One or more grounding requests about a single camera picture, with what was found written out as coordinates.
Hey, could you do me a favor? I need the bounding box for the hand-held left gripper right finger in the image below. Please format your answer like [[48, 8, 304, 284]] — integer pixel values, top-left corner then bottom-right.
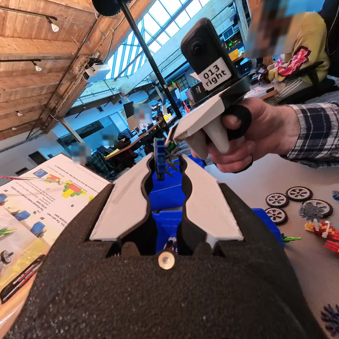
[[178, 155, 244, 254]]

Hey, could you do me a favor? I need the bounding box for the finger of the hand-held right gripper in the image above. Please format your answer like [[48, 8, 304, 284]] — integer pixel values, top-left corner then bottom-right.
[[172, 98, 226, 144]]

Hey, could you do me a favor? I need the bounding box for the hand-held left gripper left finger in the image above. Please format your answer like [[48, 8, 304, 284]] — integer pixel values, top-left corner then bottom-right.
[[90, 154, 157, 254]]

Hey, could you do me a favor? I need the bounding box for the blue plastic bin with label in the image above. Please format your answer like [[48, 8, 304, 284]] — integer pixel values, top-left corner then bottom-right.
[[153, 208, 285, 254]]

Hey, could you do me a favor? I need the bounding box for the blue snowflake toy assembly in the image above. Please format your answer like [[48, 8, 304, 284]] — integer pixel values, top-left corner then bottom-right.
[[152, 138, 182, 182]]

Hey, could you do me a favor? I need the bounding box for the green wheeled toy model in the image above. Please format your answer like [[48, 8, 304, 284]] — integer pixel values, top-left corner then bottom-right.
[[298, 203, 339, 256]]

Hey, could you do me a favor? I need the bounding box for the person's right forearm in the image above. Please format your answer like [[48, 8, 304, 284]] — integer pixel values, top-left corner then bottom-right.
[[286, 102, 339, 169]]

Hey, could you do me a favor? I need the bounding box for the person's right hand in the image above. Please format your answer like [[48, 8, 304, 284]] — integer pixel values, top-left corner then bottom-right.
[[207, 97, 301, 174]]

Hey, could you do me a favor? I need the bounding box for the black cardboard box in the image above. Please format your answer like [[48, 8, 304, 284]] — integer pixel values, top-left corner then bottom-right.
[[185, 82, 207, 109]]

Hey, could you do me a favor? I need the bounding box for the empty blue plastic bin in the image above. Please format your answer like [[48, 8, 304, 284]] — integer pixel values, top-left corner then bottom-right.
[[147, 155, 206, 213]]

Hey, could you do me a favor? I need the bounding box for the black floor stand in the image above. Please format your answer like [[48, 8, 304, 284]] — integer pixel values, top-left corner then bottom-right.
[[91, 0, 184, 120]]

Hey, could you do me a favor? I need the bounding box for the instruction booklet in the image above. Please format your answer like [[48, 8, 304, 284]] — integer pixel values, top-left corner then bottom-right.
[[0, 154, 112, 249]]

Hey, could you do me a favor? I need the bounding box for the cluttered office desk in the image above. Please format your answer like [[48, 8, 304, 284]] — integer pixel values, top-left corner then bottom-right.
[[105, 119, 178, 159]]

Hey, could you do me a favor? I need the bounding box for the green toy rod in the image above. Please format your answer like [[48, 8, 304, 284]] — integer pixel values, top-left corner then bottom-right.
[[281, 234, 302, 245]]

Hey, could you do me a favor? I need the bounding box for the toy kit plastic bag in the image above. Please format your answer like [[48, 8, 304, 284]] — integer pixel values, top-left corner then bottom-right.
[[0, 201, 56, 331]]

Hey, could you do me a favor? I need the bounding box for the white ceiling projector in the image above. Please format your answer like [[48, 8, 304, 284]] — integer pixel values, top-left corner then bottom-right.
[[83, 57, 112, 85]]

